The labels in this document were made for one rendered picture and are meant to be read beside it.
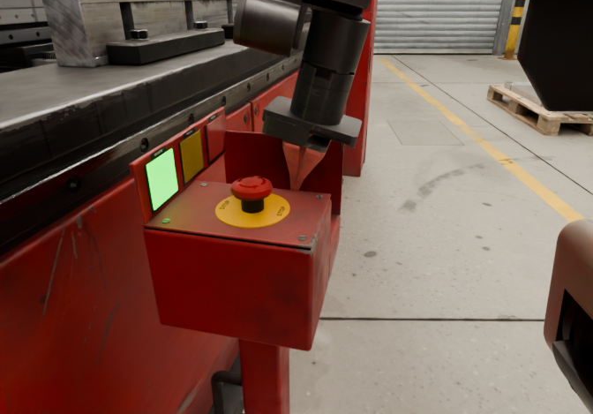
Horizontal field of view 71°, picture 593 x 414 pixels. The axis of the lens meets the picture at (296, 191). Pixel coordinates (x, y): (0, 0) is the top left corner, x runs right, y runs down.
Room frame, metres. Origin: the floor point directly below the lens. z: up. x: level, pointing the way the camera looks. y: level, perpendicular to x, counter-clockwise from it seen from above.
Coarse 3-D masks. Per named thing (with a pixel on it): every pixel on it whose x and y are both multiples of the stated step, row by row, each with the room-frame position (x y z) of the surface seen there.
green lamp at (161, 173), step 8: (168, 152) 0.37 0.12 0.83; (160, 160) 0.36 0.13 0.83; (168, 160) 0.37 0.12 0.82; (152, 168) 0.34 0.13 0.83; (160, 168) 0.35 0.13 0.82; (168, 168) 0.37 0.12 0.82; (152, 176) 0.34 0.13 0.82; (160, 176) 0.35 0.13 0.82; (168, 176) 0.36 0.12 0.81; (152, 184) 0.34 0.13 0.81; (160, 184) 0.35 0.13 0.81; (168, 184) 0.36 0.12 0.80; (176, 184) 0.38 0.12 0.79; (152, 192) 0.34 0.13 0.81; (160, 192) 0.35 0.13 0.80; (168, 192) 0.36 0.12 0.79; (160, 200) 0.35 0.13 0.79
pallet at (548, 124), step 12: (492, 96) 4.05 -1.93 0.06; (516, 96) 3.66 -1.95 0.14; (504, 108) 3.74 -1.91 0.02; (516, 108) 3.52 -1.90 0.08; (528, 108) 3.33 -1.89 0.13; (540, 108) 3.26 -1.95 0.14; (528, 120) 3.32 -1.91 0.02; (540, 120) 3.10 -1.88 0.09; (552, 120) 2.99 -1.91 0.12; (564, 120) 2.99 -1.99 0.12; (576, 120) 2.98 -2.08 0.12; (588, 120) 2.98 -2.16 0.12; (540, 132) 3.05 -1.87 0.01; (552, 132) 2.99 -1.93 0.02; (588, 132) 3.00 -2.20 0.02
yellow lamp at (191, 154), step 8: (192, 136) 0.42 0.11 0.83; (184, 144) 0.40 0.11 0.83; (192, 144) 0.42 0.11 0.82; (200, 144) 0.44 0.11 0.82; (184, 152) 0.40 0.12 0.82; (192, 152) 0.42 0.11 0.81; (200, 152) 0.44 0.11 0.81; (184, 160) 0.40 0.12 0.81; (192, 160) 0.42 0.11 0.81; (200, 160) 0.43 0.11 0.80; (184, 168) 0.40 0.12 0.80; (192, 168) 0.41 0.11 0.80; (200, 168) 0.43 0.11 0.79; (184, 176) 0.40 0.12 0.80; (192, 176) 0.41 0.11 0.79
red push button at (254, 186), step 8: (248, 176) 0.37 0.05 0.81; (256, 176) 0.37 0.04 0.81; (232, 184) 0.35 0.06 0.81; (240, 184) 0.35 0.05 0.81; (248, 184) 0.35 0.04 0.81; (256, 184) 0.35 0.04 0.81; (264, 184) 0.35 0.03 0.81; (232, 192) 0.34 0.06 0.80; (240, 192) 0.34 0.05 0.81; (248, 192) 0.34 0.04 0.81; (256, 192) 0.34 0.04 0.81; (264, 192) 0.34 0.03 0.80; (248, 200) 0.34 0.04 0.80; (256, 200) 0.34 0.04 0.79; (248, 208) 0.34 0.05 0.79; (256, 208) 0.34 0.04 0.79
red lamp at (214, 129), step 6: (216, 120) 0.48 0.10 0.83; (210, 126) 0.47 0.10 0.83; (216, 126) 0.48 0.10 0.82; (210, 132) 0.46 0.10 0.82; (216, 132) 0.48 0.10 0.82; (222, 132) 0.50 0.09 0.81; (210, 138) 0.46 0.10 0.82; (216, 138) 0.48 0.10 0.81; (222, 138) 0.50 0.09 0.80; (210, 144) 0.46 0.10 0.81; (216, 144) 0.48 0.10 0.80; (222, 144) 0.50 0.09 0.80; (210, 150) 0.46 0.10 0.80; (216, 150) 0.48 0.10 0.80; (222, 150) 0.49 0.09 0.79; (210, 156) 0.46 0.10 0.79
